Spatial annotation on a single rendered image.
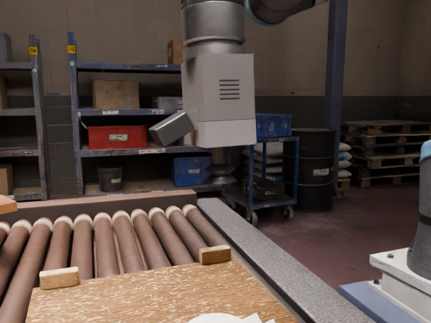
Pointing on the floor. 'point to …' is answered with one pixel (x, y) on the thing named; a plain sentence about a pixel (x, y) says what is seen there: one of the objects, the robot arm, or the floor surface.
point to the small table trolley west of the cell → (234, 202)
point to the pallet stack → (383, 150)
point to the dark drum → (310, 168)
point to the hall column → (335, 78)
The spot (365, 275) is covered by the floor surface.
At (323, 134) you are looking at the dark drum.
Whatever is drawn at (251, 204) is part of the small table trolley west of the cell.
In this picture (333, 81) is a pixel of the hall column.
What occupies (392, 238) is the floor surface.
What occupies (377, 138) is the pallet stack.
